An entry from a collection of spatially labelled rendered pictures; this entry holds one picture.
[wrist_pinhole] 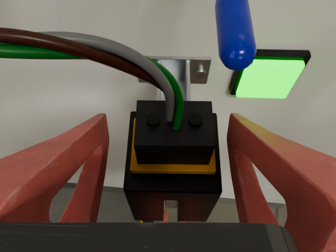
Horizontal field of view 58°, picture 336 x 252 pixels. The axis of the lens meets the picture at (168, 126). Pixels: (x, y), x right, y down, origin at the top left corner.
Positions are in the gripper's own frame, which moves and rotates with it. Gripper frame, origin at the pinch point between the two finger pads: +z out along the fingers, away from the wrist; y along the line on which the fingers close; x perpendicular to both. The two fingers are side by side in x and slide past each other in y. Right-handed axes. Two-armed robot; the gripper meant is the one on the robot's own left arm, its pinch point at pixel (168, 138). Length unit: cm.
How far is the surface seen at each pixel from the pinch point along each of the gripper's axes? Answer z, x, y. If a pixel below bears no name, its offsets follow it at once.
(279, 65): 6.6, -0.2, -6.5
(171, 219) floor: 77, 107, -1
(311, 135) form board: 11.7, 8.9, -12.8
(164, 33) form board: 7.0, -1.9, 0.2
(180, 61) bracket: 7.6, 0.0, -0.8
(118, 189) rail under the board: 18.8, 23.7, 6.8
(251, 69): 6.8, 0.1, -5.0
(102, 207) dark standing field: 75, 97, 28
